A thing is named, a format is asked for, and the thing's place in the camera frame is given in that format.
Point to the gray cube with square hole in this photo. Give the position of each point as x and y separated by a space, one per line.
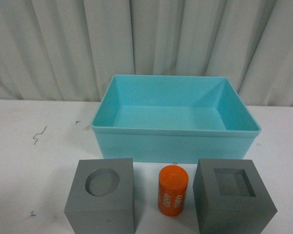
231 198

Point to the gray cube with round hole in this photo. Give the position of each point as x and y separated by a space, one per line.
101 198

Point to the blue plastic box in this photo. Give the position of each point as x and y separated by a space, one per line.
173 119

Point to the orange cylinder part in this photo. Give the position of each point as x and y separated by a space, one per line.
172 187

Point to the white curtain backdrop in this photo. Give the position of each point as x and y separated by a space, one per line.
68 50

